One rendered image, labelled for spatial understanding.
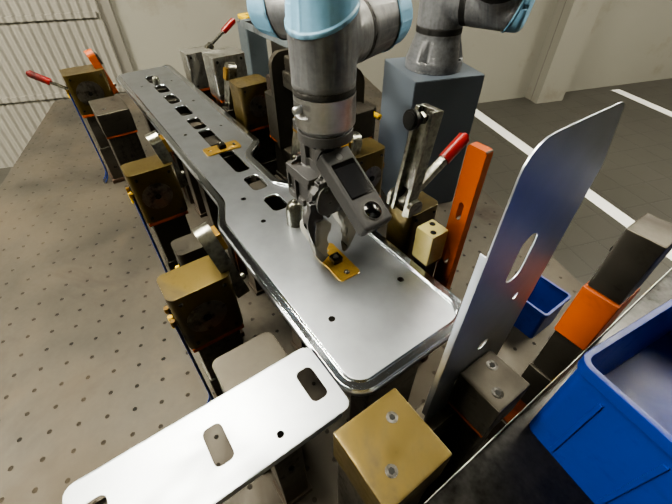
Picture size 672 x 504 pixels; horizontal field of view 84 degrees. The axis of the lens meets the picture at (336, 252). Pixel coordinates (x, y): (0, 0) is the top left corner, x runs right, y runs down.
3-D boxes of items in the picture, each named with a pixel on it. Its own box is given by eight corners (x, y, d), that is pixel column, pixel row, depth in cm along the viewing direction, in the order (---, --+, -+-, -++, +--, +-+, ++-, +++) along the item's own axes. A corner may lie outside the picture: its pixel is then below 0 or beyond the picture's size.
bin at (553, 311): (491, 309, 91) (502, 284, 85) (516, 291, 95) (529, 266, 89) (531, 341, 84) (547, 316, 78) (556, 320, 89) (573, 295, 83)
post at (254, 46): (254, 144, 153) (234, 20, 122) (271, 139, 156) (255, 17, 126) (263, 152, 148) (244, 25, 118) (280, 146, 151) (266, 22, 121)
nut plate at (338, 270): (312, 251, 62) (312, 246, 61) (331, 243, 64) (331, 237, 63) (341, 282, 57) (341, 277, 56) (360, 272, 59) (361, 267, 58)
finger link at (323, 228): (307, 244, 62) (312, 196, 57) (327, 264, 59) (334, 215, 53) (291, 249, 61) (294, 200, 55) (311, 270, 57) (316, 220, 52)
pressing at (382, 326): (106, 79, 126) (104, 74, 125) (172, 66, 135) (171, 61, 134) (352, 409, 44) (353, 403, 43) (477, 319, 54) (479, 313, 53)
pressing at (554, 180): (418, 420, 42) (522, 138, 19) (484, 366, 47) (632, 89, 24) (422, 424, 42) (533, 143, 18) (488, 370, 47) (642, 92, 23)
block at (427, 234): (391, 354, 82) (416, 225, 57) (403, 346, 83) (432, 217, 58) (402, 366, 80) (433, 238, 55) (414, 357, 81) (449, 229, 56)
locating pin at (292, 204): (284, 227, 69) (281, 198, 65) (299, 221, 71) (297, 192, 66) (293, 236, 67) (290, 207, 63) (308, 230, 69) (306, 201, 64)
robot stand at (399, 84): (425, 171, 138) (447, 52, 110) (452, 201, 124) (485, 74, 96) (374, 179, 133) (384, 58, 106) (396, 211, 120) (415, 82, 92)
